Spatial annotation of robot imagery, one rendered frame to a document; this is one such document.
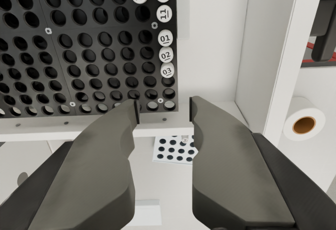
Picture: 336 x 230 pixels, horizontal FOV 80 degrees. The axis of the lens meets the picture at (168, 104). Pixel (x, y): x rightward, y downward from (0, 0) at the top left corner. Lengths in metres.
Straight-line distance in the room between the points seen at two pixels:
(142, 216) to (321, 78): 0.50
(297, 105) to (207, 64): 0.20
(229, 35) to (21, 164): 0.35
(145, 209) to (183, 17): 0.46
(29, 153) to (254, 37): 0.36
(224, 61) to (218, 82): 0.03
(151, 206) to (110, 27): 0.46
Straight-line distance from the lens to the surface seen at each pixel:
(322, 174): 0.61
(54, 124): 0.29
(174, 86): 0.20
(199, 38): 0.26
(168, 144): 0.38
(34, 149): 0.41
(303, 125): 0.44
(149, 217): 0.60
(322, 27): 0.21
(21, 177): 0.39
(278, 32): 0.19
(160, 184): 0.52
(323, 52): 0.22
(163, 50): 0.18
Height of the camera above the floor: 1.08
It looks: 60 degrees down
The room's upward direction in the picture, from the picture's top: 179 degrees counter-clockwise
